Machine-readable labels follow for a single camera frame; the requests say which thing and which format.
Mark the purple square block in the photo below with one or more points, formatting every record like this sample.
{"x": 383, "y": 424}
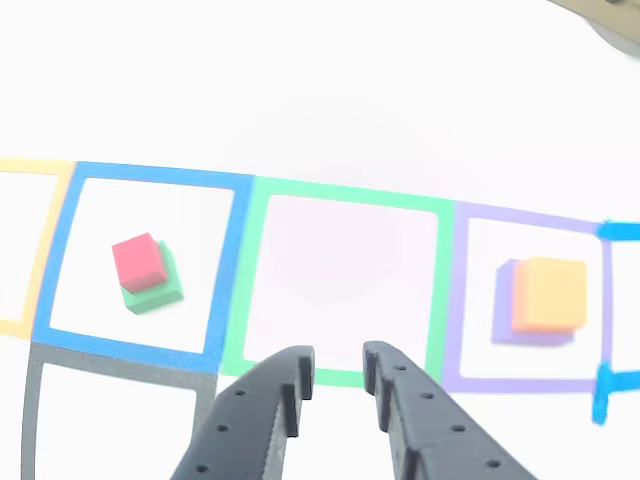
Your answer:
{"x": 502, "y": 310}

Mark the green cube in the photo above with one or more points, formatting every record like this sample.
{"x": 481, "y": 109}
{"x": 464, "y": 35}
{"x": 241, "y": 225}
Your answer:
{"x": 155, "y": 300}

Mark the orange square block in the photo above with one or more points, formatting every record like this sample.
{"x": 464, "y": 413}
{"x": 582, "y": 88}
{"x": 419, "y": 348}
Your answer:
{"x": 555, "y": 295}

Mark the small red cube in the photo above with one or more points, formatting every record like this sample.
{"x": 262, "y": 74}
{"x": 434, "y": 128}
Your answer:
{"x": 137, "y": 260}

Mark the blue tape strip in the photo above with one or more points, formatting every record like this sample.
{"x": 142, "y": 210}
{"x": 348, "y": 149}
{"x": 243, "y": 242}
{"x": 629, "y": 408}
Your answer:
{"x": 620, "y": 231}
{"x": 602, "y": 395}

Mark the brown cardboard box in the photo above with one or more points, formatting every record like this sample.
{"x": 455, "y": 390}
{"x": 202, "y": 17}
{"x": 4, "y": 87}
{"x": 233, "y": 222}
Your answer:
{"x": 600, "y": 10}

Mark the purple square frame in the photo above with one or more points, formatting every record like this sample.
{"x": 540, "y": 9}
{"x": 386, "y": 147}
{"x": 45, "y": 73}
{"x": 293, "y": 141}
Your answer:
{"x": 452, "y": 300}

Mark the green square frame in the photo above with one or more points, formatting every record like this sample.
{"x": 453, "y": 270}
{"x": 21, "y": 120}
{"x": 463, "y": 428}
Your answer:
{"x": 240, "y": 275}

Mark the black square frame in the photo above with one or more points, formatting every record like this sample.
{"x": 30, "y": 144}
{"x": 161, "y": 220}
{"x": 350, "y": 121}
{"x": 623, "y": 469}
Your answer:
{"x": 30, "y": 410}

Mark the blue square frame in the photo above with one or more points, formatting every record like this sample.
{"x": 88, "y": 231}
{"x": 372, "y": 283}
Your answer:
{"x": 55, "y": 260}

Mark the orange square frame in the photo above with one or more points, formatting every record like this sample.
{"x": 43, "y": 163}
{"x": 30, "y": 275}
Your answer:
{"x": 47, "y": 250}

